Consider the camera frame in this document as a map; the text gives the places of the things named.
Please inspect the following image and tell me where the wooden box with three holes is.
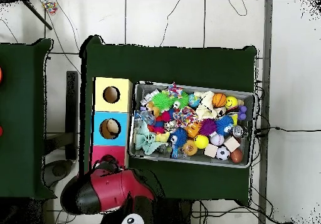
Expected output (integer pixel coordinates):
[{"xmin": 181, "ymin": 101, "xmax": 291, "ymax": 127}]
[{"xmin": 90, "ymin": 77, "xmax": 133, "ymax": 171}]

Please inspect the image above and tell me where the brown bear plush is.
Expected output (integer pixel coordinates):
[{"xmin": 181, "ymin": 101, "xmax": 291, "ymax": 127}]
[{"xmin": 145, "ymin": 100, "xmax": 161, "ymax": 118}]

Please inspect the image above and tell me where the large green spiky ball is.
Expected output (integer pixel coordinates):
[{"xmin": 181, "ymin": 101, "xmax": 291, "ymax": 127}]
[{"xmin": 151, "ymin": 91, "xmax": 176, "ymax": 113}]

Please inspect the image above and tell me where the yellow duck plush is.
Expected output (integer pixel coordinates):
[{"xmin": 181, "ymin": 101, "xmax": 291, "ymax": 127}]
[{"xmin": 155, "ymin": 131, "xmax": 171, "ymax": 143}]

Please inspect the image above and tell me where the plain yellow ball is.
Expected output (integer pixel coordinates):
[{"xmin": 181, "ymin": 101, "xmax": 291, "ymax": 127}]
[{"xmin": 194, "ymin": 134, "xmax": 209, "ymax": 150}]

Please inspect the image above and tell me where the purple spiky ball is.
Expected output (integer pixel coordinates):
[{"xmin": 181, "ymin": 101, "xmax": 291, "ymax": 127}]
[{"xmin": 199, "ymin": 118, "xmax": 218, "ymax": 136}]

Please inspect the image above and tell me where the orange basketball toy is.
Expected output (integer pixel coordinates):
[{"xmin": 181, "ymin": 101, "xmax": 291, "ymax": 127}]
[{"xmin": 212, "ymin": 92, "xmax": 228, "ymax": 109}]

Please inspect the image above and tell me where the yellow smiley face ball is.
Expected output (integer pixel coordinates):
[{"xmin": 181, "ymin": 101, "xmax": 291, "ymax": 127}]
[{"xmin": 224, "ymin": 95, "xmax": 239, "ymax": 110}]

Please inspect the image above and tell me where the black and white soccer ball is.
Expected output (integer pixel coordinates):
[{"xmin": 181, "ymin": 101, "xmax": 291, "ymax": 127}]
[{"xmin": 216, "ymin": 146, "xmax": 231, "ymax": 161}]

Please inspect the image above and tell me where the brown football toy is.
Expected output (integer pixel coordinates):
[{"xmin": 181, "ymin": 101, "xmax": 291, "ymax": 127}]
[{"xmin": 229, "ymin": 148, "xmax": 244, "ymax": 164}]

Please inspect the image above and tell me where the black upright panel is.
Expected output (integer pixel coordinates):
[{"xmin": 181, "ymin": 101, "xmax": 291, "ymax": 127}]
[{"xmin": 65, "ymin": 70, "xmax": 79, "ymax": 161}]

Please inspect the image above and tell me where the dark green side table cloth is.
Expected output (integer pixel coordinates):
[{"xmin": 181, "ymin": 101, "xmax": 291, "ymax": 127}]
[{"xmin": 0, "ymin": 38, "xmax": 56, "ymax": 200}]

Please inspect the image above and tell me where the black rod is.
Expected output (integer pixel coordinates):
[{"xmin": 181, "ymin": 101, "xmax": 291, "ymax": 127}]
[{"xmin": 21, "ymin": 0, "xmax": 53, "ymax": 31}]

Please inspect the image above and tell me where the wire mesh bin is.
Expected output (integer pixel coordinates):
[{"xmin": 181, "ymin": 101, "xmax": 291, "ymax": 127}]
[{"xmin": 128, "ymin": 80, "xmax": 257, "ymax": 169}]

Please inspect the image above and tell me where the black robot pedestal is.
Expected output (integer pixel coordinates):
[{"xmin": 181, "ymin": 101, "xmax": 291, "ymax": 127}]
[{"xmin": 155, "ymin": 198, "xmax": 194, "ymax": 224}]

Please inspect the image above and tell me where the black cable with connector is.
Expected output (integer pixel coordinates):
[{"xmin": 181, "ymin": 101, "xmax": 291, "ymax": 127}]
[{"xmin": 253, "ymin": 126, "xmax": 321, "ymax": 137}]

